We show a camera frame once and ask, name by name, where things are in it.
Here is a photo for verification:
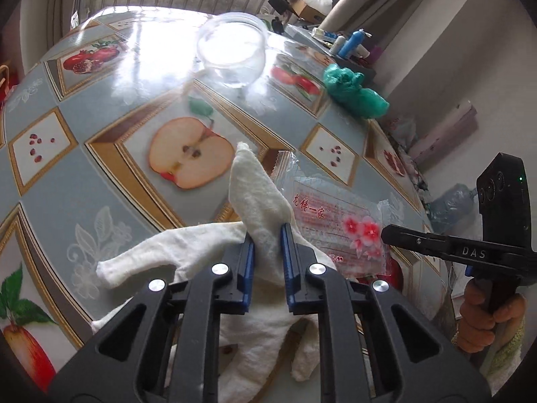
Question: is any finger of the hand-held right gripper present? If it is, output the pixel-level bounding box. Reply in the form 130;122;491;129
380;224;451;258

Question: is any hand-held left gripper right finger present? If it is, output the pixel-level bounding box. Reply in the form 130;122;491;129
280;223;491;403

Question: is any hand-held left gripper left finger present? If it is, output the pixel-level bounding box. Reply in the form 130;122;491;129
48;233;256;403

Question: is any clear packet with red flowers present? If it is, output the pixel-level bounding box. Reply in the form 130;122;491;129
271;151;403;280

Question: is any white cloth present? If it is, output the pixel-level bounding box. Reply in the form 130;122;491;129
91;142;336;403

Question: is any person's right hand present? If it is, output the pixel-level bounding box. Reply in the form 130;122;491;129
459;279;527;353

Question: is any large blue water jug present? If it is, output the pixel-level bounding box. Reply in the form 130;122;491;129
428;182;479;236

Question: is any green plastic bag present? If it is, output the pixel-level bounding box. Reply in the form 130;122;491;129
322;64;390;119

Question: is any grey cabinet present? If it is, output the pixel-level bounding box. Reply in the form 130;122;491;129
285;25;378;80

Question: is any fruit print tablecloth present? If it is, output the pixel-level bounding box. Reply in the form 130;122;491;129
0;5;445;395

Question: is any blue bottle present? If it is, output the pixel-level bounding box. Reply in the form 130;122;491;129
338;29;365;59

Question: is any glass bowl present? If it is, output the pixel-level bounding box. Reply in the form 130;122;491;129
196;12;268;89

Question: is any cardboard box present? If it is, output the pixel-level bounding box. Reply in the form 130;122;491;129
291;0;332;26

